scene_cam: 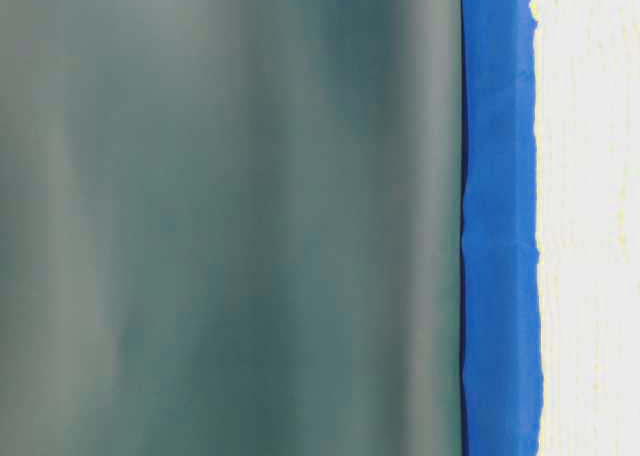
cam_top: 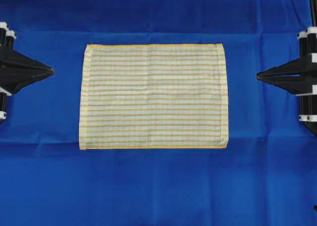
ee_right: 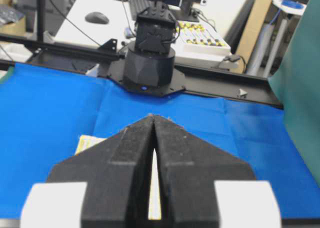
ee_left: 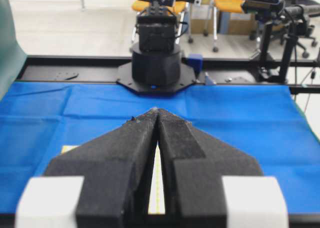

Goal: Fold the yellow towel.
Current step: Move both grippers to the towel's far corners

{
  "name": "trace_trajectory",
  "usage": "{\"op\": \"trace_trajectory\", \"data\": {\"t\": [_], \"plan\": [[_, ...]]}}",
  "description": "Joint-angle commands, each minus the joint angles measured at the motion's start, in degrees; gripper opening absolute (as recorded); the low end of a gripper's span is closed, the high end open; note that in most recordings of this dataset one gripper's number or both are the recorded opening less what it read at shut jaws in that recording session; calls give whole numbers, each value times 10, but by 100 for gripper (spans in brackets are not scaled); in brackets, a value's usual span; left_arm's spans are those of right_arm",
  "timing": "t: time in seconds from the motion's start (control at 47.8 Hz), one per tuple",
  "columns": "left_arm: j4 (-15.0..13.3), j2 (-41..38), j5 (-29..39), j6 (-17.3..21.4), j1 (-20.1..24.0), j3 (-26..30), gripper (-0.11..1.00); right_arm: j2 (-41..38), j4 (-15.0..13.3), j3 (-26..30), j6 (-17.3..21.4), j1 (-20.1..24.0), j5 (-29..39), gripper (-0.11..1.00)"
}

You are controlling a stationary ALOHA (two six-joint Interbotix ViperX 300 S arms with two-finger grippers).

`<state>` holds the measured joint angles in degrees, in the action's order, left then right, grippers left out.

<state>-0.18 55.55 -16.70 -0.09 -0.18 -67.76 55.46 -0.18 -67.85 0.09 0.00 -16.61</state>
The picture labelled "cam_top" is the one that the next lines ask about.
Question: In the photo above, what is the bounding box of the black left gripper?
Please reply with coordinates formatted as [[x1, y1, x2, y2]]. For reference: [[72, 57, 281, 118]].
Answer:
[[0, 22, 54, 123]]

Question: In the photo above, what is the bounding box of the blue table cloth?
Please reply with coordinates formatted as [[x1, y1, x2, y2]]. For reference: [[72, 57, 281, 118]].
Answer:
[[0, 0, 317, 226]]

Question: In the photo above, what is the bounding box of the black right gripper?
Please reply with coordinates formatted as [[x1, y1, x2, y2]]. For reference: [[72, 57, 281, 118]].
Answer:
[[257, 26, 317, 136]]

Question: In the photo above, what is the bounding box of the yellow white striped towel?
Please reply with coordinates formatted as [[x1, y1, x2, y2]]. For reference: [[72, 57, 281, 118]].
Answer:
[[79, 44, 229, 150]]

